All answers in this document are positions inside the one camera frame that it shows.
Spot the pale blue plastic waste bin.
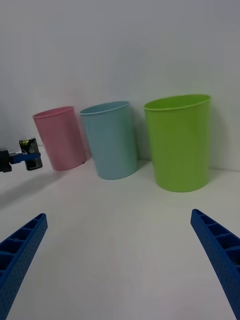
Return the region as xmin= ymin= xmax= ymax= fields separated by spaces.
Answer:
xmin=79 ymin=100 xmax=138 ymax=181

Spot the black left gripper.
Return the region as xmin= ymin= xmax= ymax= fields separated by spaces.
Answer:
xmin=0 ymin=148 xmax=42 ymax=174

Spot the pink plastic waste bin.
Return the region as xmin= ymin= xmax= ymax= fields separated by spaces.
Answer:
xmin=32 ymin=105 xmax=88 ymax=172

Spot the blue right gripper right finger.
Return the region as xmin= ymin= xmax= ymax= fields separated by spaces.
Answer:
xmin=190 ymin=208 xmax=240 ymax=320

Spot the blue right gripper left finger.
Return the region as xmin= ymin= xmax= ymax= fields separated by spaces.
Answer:
xmin=0 ymin=212 xmax=49 ymax=320

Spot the green plastic waste bin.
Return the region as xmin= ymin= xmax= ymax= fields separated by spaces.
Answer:
xmin=143 ymin=93 xmax=212 ymax=193

